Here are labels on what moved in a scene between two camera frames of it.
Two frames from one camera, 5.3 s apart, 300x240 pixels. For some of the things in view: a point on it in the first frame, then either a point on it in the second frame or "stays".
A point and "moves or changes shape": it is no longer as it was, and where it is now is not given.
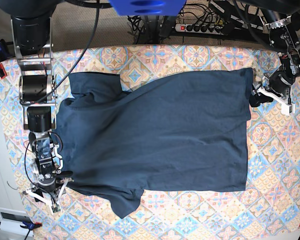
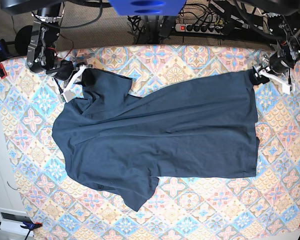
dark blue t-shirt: (189, 134) moves or changes shape
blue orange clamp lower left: (29, 227) stays
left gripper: (51, 190) to (64, 74)
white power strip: (204, 29) stays
